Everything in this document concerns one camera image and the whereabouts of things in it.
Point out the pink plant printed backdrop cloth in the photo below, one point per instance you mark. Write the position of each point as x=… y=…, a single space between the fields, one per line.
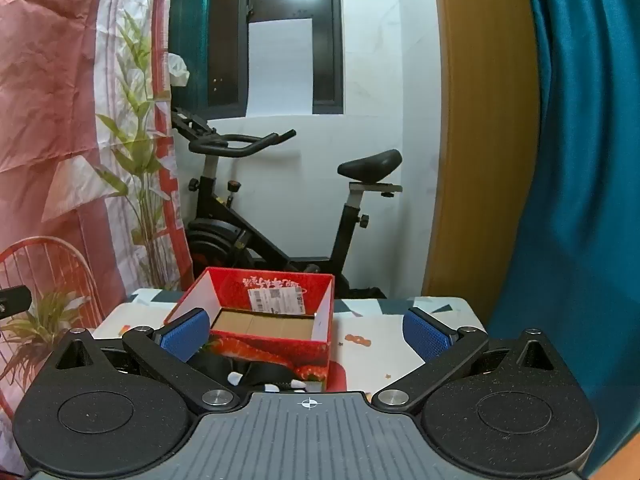
x=50 y=110

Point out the teal curtain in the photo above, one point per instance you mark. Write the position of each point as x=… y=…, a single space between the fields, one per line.
x=575 y=160

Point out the printed white tablecloth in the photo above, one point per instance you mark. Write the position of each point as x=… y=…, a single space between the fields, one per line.
x=370 y=365

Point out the red cardboard box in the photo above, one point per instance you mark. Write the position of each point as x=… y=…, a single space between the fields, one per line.
x=270 y=350

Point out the dark green curtain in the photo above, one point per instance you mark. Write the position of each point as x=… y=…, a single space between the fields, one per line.
x=187 y=10

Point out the black and white glove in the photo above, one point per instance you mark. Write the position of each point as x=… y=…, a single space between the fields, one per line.
x=270 y=372

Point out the black exercise bike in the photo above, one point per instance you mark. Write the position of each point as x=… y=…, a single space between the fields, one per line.
x=220 y=225

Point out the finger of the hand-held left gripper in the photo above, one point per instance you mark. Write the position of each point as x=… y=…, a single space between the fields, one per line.
x=14 y=301

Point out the white crumpled paper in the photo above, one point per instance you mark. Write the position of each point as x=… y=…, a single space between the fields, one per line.
x=178 y=71

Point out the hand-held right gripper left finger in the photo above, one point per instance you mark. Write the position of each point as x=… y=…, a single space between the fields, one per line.
x=184 y=334

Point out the white paper sheet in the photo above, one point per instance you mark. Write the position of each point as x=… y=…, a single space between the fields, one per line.
x=280 y=70

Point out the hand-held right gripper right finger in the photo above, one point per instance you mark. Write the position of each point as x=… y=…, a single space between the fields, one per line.
x=427 y=337

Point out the wooden door panel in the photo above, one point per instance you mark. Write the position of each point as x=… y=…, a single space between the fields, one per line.
x=480 y=110

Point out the dark framed window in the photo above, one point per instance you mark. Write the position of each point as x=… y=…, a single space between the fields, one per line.
x=327 y=35

